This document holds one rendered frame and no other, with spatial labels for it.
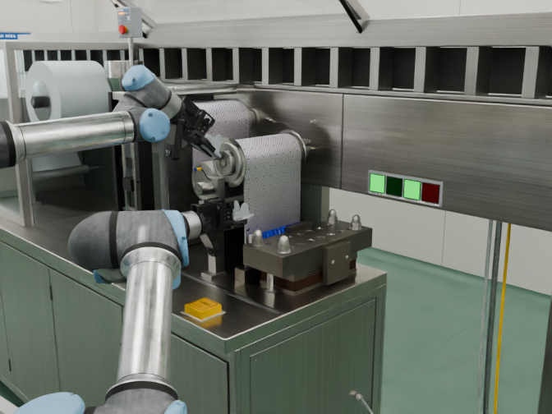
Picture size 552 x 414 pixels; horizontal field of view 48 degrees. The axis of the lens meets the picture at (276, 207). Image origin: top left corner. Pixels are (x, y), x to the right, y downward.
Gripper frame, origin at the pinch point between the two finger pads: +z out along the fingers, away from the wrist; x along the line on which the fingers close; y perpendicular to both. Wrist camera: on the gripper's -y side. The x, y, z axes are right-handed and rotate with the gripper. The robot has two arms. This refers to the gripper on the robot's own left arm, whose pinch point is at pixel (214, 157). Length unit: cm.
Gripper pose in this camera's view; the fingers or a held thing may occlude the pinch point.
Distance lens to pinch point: 178.2
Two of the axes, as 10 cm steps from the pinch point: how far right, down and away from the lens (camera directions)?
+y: 4.5, -8.6, 2.5
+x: -7.0, -1.7, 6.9
